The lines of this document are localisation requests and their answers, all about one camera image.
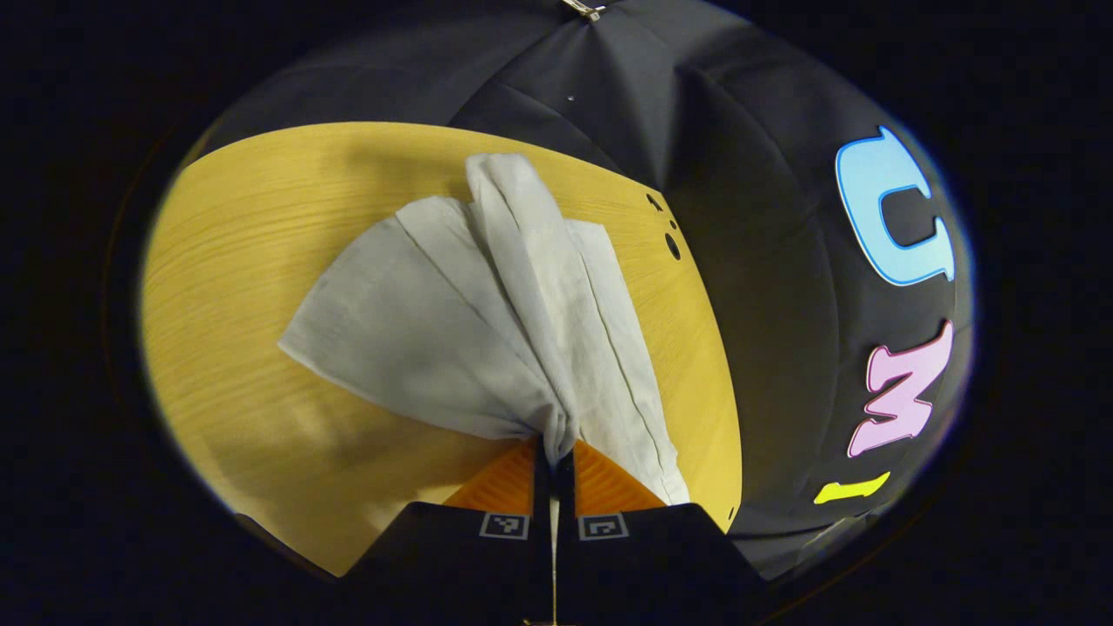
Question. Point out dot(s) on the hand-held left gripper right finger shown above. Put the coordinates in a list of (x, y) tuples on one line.
[(565, 496)]

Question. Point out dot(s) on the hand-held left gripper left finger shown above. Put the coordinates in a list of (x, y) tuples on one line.
[(543, 496)]

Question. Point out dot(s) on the white jeans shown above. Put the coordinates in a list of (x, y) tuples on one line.
[(435, 330)]

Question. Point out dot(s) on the black backdrop cloth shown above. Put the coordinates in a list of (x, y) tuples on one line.
[(765, 261)]

